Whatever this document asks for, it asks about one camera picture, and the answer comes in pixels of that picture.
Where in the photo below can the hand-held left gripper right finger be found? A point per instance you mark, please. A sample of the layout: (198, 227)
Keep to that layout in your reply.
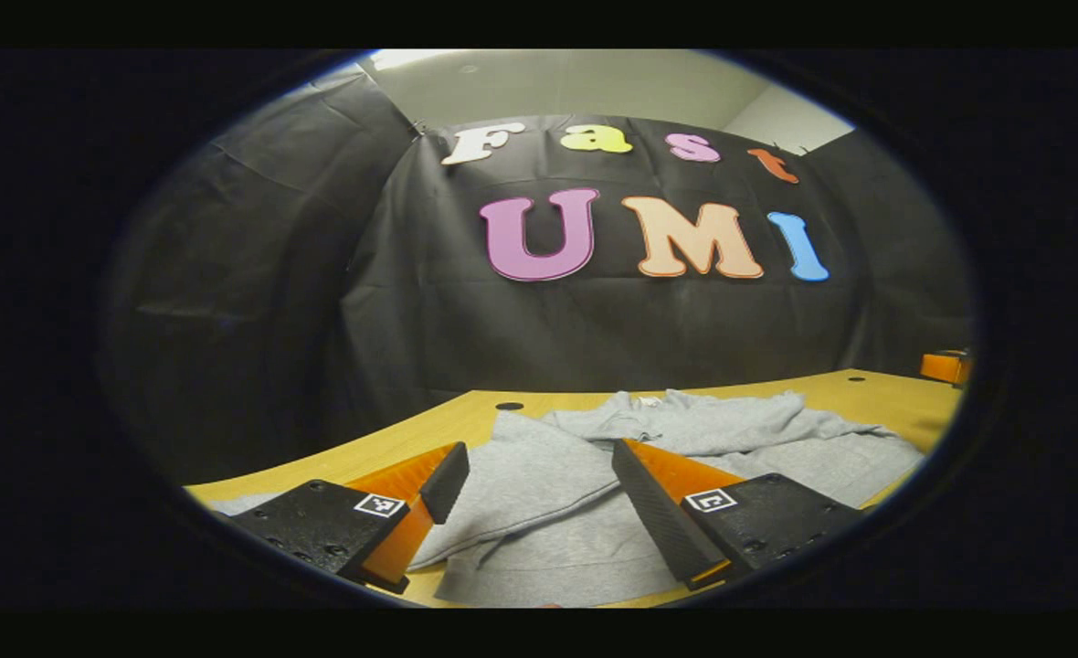
(658, 512)

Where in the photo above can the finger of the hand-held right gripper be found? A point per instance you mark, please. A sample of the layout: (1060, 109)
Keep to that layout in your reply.
(943, 367)

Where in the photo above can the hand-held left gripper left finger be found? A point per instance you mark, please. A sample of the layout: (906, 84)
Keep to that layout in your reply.
(446, 480)

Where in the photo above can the grey sweatshirt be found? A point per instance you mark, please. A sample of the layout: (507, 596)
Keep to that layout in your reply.
(539, 475)

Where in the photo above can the black backdrop cloth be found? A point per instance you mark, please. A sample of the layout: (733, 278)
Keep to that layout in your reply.
(594, 329)

